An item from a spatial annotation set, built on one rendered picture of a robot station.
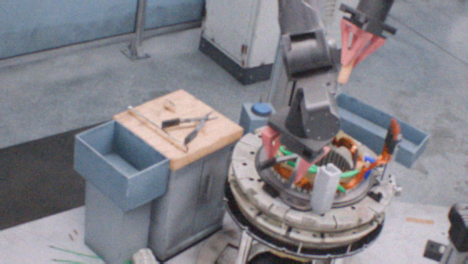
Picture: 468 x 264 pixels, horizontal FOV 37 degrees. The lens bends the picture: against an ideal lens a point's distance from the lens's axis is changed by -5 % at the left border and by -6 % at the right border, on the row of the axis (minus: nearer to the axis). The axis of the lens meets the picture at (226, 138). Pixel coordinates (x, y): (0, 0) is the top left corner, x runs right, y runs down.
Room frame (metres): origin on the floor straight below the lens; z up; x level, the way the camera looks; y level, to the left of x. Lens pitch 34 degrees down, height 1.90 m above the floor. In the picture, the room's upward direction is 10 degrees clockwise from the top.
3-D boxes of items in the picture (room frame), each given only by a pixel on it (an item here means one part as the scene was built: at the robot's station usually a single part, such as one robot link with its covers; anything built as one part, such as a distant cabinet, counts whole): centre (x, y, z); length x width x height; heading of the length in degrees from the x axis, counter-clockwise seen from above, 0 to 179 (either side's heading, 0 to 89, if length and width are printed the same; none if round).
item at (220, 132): (1.28, 0.10, 1.05); 0.20 x 0.19 x 0.02; 142
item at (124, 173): (1.15, 0.20, 0.92); 0.17 x 0.11 x 0.28; 52
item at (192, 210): (1.28, 0.10, 0.91); 0.19 x 0.19 x 0.26; 52
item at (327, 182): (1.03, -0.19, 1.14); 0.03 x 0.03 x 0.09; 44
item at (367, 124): (1.43, -0.33, 0.92); 0.25 x 0.11 x 0.28; 61
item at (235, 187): (1.08, -0.05, 1.06); 0.09 x 0.04 x 0.01; 44
